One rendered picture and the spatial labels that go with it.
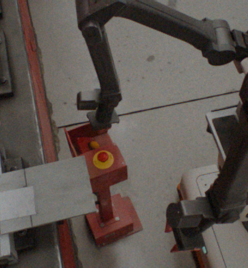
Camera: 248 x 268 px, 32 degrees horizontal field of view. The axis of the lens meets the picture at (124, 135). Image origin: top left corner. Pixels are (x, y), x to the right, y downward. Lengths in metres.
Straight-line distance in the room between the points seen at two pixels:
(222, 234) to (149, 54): 1.33
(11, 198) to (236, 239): 1.07
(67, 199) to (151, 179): 1.16
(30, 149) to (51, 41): 1.57
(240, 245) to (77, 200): 0.95
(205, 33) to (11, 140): 0.74
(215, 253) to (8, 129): 1.01
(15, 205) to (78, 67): 1.65
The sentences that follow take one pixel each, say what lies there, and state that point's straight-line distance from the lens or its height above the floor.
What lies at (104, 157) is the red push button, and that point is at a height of 0.81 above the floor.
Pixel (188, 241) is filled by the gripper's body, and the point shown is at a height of 1.09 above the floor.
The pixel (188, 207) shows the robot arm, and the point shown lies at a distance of 0.99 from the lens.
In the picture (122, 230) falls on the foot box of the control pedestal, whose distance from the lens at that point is 2.18.
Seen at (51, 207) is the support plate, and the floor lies 1.00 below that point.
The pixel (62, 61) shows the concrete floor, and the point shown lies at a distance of 2.84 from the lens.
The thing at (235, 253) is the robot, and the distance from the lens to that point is 1.97.
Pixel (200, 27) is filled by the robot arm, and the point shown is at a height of 1.32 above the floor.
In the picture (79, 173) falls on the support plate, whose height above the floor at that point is 1.00.
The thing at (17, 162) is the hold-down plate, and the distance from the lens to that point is 1.44.
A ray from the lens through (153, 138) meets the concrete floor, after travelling 2.48.
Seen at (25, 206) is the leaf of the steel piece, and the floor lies 1.00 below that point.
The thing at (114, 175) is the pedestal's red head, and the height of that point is 0.74.
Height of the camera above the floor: 2.14
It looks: 59 degrees down
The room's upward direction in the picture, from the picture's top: 3 degrees counter-clockwise
